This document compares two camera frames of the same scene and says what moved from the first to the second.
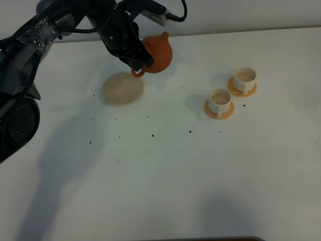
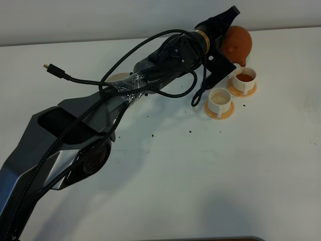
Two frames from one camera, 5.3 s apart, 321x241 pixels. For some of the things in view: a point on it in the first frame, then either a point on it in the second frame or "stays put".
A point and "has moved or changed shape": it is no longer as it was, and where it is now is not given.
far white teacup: [244, 79] stays put
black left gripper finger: [147, 59] → [228, 16]
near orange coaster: [224, 116] stays put
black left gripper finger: [135, 63] → [218, 41]
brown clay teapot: [160, 48] has moved or changed shape
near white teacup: [219, 101] stays put
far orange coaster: [240, 93] stays put
